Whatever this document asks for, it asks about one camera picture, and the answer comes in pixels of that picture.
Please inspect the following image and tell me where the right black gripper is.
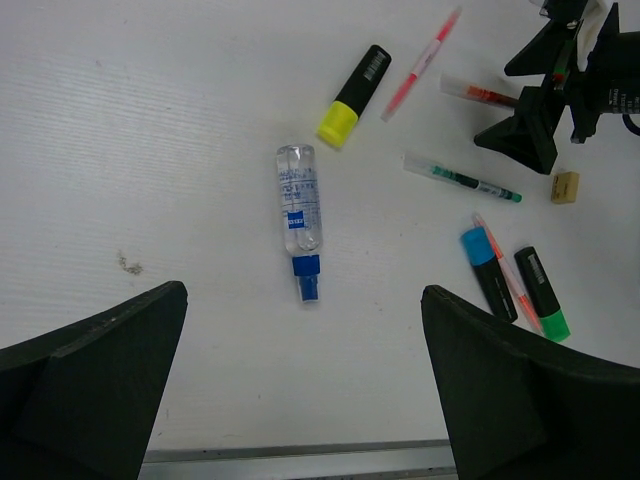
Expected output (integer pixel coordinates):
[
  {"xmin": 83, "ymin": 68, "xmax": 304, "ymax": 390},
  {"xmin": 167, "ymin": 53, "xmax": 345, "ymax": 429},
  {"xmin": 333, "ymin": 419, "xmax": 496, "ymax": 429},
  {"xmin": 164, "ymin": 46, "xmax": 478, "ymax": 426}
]
[{"xmin": 474, "ymin": 2, "xmax": 639, "ymax": 175}]

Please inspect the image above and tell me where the green ink pen refill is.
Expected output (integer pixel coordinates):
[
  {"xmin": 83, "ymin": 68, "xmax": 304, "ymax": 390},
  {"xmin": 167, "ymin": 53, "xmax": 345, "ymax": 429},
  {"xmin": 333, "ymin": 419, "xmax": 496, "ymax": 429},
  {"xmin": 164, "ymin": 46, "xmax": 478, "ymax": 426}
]
[{"xmin": 403, "ymin": 153, "xmax": 523, "ymax": 203}]

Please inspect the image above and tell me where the tan eraser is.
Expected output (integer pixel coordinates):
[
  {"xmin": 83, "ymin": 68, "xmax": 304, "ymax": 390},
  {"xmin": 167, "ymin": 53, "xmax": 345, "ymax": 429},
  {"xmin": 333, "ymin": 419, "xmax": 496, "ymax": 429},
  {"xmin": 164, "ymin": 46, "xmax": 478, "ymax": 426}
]
[{"xmin": 551, "ymin": 172, "xmax": 580, "ymax": 205}]

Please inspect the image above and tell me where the orange thin pen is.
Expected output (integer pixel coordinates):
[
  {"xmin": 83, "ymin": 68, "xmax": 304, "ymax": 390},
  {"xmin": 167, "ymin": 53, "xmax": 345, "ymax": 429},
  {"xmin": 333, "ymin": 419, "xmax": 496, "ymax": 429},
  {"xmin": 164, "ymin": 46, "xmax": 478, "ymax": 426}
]
[{"xmin": 472, "ymin": 213, "xmax": 543, "ymax": 336}]

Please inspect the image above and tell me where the aluminium front rail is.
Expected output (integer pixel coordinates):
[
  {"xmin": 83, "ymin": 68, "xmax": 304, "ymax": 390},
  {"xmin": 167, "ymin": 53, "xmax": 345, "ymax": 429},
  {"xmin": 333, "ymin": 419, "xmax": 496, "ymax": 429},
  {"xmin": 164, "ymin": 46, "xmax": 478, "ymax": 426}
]
[{"xmin": 139, "ymin": 440, "xmax": 458, "ymax": 479}]

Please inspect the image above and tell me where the yellow highlighter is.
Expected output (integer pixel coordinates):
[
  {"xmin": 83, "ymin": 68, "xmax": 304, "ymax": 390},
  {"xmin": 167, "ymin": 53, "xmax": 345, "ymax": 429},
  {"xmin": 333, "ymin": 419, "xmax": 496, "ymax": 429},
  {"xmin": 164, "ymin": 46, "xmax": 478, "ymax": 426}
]
[{"xmin": 316, "ymin": 44, "xmax": 392, "ymax": 149}]

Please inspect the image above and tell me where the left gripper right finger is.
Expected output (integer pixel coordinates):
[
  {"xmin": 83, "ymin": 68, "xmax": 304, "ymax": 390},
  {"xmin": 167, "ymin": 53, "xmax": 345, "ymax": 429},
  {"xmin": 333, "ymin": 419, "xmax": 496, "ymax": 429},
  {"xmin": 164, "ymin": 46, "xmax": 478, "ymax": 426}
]
[{"xmin": 421, "ymin": 285, "xmax": 639, "ymax": 479}]

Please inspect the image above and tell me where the green highlighter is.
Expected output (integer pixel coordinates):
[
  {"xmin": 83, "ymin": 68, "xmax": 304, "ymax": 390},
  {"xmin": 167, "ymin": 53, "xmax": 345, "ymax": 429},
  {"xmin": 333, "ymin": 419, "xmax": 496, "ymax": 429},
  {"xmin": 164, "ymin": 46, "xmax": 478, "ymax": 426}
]
[{"xmin": 514, "ymin": 246, "xmax": 571, "ymax": 343}]

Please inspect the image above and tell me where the blue highlighter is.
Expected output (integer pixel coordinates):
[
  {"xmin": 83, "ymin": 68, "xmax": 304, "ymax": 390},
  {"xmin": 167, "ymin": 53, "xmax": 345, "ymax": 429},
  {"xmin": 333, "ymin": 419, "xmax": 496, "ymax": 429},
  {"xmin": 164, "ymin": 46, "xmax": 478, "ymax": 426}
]
[{"xmin": 461, "ymin": 226, "xmax": 518, "ymax": 323}]

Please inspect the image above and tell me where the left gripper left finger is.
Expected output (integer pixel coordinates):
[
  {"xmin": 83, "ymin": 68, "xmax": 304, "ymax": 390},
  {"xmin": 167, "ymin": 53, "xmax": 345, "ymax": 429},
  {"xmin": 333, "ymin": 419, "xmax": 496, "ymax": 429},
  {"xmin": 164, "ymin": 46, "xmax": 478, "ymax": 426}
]
[{"xmin": 1, "ymin": 281, "xmax": 188, "ymax": 479}]

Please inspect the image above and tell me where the pink thin highlighter pen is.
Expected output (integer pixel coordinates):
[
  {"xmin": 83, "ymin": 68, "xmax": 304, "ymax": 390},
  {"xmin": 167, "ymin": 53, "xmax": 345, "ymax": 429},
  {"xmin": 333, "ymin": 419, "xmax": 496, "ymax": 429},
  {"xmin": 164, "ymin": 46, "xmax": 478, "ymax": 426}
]
[{"xmin": 381, "ymin": 6, "xmax": 462, "ymax": 122}]

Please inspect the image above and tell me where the red ink pen refill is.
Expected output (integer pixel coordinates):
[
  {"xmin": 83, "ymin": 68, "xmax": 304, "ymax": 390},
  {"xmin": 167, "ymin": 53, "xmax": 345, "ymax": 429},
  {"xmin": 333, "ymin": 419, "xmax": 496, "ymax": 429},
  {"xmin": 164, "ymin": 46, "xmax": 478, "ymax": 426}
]
[{"xmin": 439, "ymin": 74, "xmax": 518, "ymax": 110}]

